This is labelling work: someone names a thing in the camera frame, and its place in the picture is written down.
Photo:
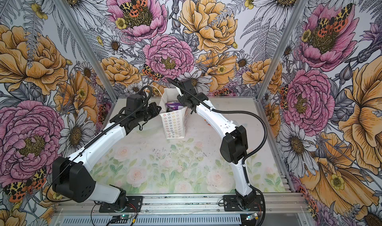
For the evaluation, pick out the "aluminium corner post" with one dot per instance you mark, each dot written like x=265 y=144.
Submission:
x=75 y=28
x=290 y=26

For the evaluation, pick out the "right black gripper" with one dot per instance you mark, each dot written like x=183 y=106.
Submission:
x=181 y=98

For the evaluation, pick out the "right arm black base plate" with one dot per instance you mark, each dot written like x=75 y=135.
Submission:
x=233 y=203

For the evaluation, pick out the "right green circuit board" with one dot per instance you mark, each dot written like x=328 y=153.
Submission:
x=253 y=216

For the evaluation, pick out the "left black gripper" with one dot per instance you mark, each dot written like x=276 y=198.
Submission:
x=154 y=106

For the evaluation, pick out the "purple snack packet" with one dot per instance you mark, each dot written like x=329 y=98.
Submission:
x=173 y=106

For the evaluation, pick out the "left aluminium corner post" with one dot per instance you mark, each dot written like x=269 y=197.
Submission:
x=75 y=28

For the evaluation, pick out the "right aluminium corner post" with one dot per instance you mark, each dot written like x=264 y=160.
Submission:
x=290 y=26

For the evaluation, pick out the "white vented cable duct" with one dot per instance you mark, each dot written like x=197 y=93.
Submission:
x=154 y=220

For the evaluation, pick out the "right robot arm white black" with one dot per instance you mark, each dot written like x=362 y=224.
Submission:
x=234 y=142

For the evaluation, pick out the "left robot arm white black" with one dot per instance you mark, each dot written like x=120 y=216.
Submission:
x=71 y=174

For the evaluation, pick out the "white paper bag with dots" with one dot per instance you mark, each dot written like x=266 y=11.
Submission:
x=174 y=123

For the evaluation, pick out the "aluminium mounting rail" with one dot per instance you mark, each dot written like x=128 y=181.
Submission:
x=162 y=204

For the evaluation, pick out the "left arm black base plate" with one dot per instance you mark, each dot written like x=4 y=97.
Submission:
x=131 y=204

